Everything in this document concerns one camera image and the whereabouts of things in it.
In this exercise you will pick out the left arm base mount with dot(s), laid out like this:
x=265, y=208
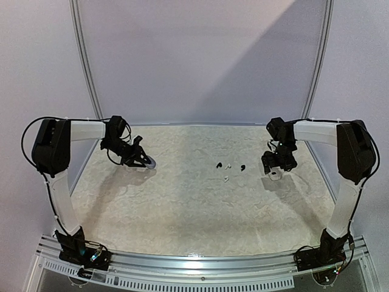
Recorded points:
x=87, y=254

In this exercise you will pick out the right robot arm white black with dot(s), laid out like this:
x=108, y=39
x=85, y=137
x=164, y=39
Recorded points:
x=357, y=160

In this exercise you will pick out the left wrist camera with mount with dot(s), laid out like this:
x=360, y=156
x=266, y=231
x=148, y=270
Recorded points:
x=136, y=140

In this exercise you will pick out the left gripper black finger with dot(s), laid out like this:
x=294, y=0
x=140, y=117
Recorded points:
x=134, y=163
x=143, y=156

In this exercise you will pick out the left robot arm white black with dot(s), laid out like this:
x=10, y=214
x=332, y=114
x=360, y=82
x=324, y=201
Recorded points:
x=51, y=155

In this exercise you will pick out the blue-grey earbud charging case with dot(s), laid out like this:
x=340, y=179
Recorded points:
x=149, y=163

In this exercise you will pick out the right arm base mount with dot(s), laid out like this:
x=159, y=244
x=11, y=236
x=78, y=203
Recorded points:
x=322, y=258

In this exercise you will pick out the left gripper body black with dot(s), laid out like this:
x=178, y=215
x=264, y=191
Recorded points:
x=127, y=153

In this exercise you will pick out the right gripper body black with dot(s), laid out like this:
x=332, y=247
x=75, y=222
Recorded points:
x=271, y=162

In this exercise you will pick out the right aluminium frame post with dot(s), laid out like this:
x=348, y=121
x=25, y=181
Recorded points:
x=318, y=64

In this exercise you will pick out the aluminium front rail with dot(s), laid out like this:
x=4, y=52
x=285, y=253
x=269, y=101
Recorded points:
x=143, y=272

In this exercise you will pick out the white earbud charging case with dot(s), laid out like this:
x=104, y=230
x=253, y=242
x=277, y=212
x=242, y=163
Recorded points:
x=274, y=176

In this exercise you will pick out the aluminium frame post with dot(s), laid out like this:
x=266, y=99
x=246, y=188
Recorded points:
x=318, y=64
x=84, y=59

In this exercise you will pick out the left aluminium frame post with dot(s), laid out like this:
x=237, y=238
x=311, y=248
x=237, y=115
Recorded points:
x=84, y=59

